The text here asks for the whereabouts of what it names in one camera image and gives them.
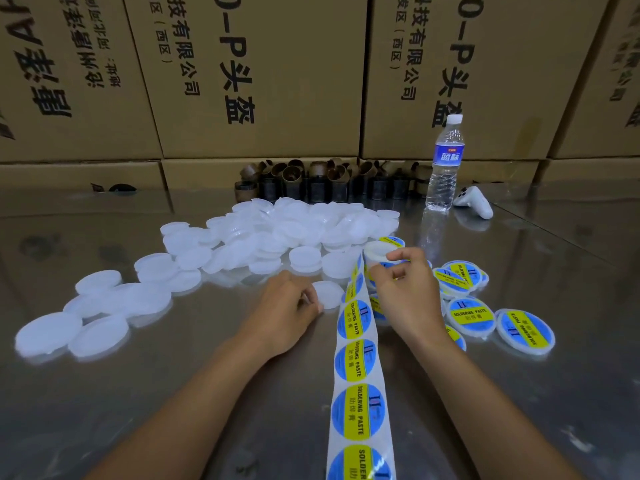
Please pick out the person's right hand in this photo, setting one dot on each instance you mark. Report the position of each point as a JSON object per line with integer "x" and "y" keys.
{"x": 410, "y": 300}

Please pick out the person's left hand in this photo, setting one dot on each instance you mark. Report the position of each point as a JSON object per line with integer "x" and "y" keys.
{"x": 280, "y": 315}

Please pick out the pile of white plastic lids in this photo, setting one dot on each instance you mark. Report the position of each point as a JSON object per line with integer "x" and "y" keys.
{"x": 250, "y": 235}

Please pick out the sticker roll with backing strip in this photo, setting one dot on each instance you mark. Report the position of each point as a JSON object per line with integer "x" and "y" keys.
{"x": 360, "y": 410}

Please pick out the person's right forearm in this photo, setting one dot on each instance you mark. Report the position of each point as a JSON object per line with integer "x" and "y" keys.
{"x": 490, "y": 415}

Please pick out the person's left forearm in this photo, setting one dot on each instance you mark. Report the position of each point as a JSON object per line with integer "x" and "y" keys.
{"x": 180, "y": 425}

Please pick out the white handheld controller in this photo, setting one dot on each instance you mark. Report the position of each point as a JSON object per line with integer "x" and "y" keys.
{"x": 474, "y": 202}

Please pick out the row of dark cardboard tubes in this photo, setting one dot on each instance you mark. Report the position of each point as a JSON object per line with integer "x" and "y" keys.
{"x": 310, "y": 182}

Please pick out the clear plastic water bottle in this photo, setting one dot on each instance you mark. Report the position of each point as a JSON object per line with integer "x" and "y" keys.
{"x": 445, "y": 167}

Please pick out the stack of brown cardboard boxes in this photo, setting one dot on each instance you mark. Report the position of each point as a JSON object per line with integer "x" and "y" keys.
{"x": 260, "y": 85}

